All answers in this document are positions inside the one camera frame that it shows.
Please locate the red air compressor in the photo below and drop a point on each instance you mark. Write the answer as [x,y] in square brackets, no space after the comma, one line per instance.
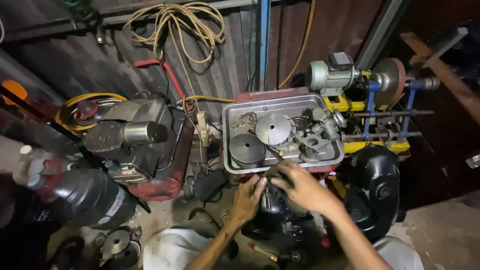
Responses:
[138,150]

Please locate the beige power strip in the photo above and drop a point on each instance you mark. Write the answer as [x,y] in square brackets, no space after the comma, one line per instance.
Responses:
[203,129]

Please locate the black sandal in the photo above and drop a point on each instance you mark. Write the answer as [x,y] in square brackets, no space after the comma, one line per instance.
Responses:
[67,251]

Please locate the dark pulley disc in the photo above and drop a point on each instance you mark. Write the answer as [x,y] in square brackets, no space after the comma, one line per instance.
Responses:
[129,255]

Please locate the wooden plank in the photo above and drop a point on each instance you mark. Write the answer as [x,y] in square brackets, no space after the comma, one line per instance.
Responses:
[442,71]

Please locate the yellow and blue machine frame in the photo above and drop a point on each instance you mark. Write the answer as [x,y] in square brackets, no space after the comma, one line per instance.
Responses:
[375,144]

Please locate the person's right hand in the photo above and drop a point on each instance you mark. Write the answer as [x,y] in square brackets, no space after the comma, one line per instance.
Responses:
[303,189]

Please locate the grey metal bar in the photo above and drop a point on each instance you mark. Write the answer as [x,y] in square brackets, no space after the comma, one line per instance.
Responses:
[378,33]

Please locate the round grinding wheel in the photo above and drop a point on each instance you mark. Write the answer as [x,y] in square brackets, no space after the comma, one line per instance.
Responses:
[390,80]

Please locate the dark plastic jug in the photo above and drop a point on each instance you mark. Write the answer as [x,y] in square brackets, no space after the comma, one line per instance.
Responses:
[86,198]

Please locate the dark round pulley drum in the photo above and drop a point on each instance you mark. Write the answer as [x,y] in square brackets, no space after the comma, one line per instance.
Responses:
[247,150]

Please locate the silver finned pulley disc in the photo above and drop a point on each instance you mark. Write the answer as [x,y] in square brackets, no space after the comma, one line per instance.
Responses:
[273,128]

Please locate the red plastic bottle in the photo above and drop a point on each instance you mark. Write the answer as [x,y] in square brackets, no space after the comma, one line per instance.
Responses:
[52,172]

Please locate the red bent pipe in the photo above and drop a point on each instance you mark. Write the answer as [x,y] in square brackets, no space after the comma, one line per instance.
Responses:
[168,73]

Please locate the grey electric motor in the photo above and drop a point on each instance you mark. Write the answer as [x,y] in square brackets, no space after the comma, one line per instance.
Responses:
[330,75]

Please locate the person's right fingers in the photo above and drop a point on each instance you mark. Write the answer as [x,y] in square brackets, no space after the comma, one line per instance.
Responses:
[283,173]

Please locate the black engine casing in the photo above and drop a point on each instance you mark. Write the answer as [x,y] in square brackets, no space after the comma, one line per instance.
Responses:
[277,219]

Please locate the blue metal post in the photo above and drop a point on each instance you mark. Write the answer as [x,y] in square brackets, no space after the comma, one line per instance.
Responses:
[264,41]

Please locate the person's white shorts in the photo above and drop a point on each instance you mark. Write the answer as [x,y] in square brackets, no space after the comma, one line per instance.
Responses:
[168,249]

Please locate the person's left hand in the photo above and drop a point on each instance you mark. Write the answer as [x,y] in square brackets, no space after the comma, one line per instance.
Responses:
[245,202]

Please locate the black transmission cover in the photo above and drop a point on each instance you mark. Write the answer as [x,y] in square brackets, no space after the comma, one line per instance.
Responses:
[375,187]

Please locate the heap of metal engine parts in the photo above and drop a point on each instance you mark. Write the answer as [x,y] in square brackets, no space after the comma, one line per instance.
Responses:
[318,131]

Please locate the white plastic bottle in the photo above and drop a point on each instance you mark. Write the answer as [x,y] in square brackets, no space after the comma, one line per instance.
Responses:
[26,165]

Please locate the orange plastic object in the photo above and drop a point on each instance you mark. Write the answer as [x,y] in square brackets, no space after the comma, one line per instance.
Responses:
[15,90]

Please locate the metal tray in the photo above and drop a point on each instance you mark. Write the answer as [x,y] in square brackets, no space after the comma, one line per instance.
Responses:
[281,103]

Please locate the person's left fingers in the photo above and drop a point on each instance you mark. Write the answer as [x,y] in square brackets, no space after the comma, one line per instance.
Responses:
[255,182]

